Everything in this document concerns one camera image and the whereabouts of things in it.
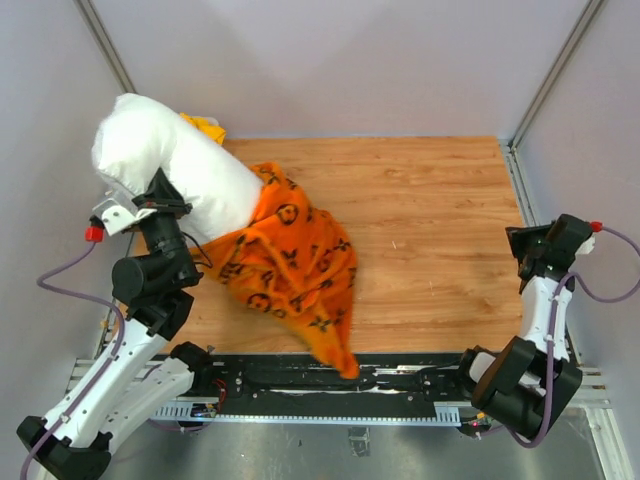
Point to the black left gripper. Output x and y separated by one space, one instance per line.
161 195

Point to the orange patterned plush pillowcase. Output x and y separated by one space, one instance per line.
294 262

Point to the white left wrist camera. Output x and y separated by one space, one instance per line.
120 214

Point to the white pillow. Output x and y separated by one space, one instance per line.
141 135

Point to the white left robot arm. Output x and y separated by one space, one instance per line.
78 437

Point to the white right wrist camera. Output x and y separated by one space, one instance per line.
586 233

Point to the aluminium frame post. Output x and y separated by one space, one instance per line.
570 46
120 70

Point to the right aluminium frame post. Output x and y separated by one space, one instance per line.
570 46

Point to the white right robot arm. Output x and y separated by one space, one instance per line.
528 384

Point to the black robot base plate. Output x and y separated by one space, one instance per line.
431 376

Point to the left aluminium frame post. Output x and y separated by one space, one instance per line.
120 70

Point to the yellow cloth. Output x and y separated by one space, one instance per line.
209 126

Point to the grey slotted cable duct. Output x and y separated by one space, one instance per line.
385 410

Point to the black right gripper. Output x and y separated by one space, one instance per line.
518 235

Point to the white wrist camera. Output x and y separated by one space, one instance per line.
120 214
586 233

